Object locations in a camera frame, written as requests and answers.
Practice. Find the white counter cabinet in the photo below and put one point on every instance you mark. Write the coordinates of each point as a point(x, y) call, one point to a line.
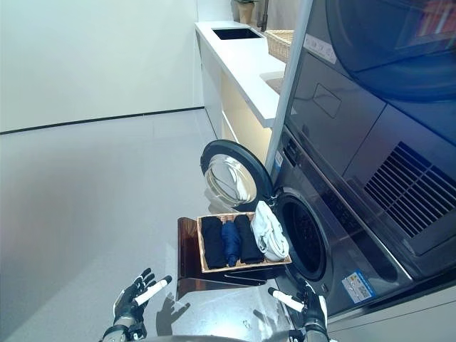
point(235, 60)

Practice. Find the rectangular wicker laundry basket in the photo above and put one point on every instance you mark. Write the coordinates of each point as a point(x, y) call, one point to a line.
point(246, 266)

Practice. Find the grey robot torso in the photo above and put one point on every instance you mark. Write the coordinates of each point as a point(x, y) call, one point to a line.
point(228, 337)

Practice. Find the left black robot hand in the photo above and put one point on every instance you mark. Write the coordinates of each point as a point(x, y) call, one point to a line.
point(128, 299)

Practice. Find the white cabinet side panel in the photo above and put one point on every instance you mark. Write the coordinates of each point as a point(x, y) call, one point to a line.
point(290, 71)

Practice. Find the round glass washing machine door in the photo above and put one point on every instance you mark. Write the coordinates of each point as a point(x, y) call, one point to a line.
point(249, 156)

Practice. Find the blue garment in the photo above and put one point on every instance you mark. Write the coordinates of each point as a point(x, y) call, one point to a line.
point(230, 242)

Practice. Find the white strip label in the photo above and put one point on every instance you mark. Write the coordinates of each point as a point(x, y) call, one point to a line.
point(320, 48)

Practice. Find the white garment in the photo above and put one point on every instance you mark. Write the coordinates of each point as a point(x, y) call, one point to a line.
point(270, 231)

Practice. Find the dark front-load washing machine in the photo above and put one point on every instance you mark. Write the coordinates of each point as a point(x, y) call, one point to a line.
point(356, 249)

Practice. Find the blue white energy label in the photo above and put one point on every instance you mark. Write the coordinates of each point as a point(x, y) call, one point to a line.
point(279, 159)

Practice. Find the black recessed sink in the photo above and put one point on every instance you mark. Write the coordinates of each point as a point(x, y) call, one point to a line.
point(237, 33)

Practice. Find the black garment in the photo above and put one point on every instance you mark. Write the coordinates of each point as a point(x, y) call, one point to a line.
point(213, 242)
point(247, 238)

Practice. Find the dark stacked dryer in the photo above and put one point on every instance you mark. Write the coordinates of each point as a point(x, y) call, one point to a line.
point(356, 124)

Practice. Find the pale wicker storage basket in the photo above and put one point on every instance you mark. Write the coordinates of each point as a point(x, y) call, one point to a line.
point(279, 42)

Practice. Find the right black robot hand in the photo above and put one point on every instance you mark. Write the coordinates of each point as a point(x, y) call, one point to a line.
point(313, 306)

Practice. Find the white warning sticker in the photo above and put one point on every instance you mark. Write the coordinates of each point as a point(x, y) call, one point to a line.
point(358, 288)

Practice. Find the dark faucet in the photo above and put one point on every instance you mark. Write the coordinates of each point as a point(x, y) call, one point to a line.
point(263, 14)

